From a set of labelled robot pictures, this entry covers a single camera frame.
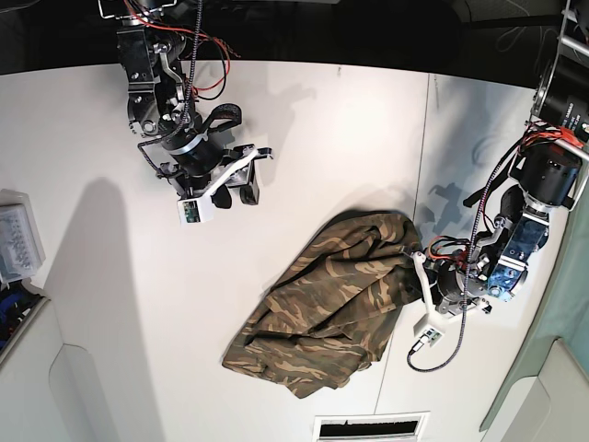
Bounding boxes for clear plastic storage box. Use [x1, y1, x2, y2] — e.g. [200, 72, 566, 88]
[1, 189, 45, 285]

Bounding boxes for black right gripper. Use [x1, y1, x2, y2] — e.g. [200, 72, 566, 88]
[156, 135, 260, 208]

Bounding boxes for camouflage t-shirt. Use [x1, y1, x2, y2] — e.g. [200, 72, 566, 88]
[222, 211, 422, 399]

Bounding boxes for blue items in bin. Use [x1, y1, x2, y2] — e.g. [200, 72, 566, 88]
[0, 281, 41, 349]

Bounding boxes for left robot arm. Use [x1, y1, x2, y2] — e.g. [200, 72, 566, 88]
[422, 1, 588, 316]

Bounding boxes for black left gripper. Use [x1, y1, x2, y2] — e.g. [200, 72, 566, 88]
[425, 258, 487, 316]

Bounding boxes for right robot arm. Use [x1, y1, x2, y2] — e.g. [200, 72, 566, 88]
[98, 1, 271, 209]

